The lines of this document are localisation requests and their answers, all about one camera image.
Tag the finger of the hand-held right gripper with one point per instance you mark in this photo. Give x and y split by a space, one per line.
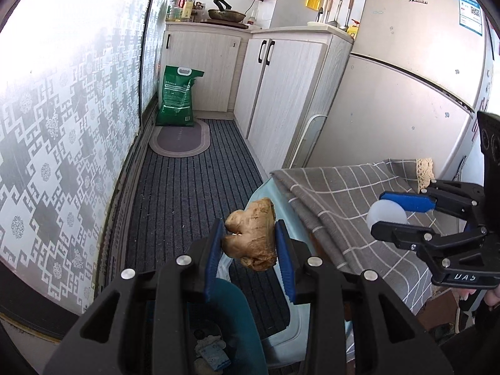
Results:
406 236
408 201

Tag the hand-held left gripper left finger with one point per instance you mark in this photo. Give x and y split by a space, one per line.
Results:
213 265

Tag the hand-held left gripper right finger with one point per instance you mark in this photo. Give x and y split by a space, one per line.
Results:
287 277

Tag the white round plastic container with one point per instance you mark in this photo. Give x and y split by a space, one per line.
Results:
384 215

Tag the ginger root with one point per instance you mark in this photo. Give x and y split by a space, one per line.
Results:
252 234

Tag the teal trash bin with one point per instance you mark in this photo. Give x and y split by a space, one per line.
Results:
238 320

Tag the person's right hand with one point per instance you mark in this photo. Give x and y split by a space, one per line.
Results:
494 295

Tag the white lace trim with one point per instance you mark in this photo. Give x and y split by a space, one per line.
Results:
425 172

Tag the light blue plastic stool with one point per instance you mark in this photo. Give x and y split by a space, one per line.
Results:
297 336

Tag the grey checked tablecloth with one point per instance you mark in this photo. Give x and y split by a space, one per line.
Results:
343 203

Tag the dark striped floor runner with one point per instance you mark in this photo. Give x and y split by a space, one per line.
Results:
187 195

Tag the white folded board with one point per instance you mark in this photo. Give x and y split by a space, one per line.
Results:
312 140

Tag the silver refrigerator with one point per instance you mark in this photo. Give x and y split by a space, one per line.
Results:
406 86

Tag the oval grey floor mat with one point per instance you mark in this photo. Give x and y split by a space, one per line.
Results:
179 138

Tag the white double-door kitchen cabinet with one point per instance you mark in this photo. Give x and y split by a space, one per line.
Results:
293 78

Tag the green rice bag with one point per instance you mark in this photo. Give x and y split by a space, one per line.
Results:
175 93

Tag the blue fridge label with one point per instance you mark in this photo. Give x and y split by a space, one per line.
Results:
470 15

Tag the metal ladle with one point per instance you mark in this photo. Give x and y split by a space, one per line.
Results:
340 17

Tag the white single-door kitchen cabinet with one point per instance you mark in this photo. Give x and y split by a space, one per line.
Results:
203 66

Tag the wooden cutting board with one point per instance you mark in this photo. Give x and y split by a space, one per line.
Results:
230 25

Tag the clear glass bottle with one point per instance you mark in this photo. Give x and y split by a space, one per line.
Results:
251 15

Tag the black wok pan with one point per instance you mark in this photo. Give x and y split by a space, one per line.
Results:
226 15

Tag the yellow cooking oil bottle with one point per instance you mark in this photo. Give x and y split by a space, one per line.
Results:
188 7

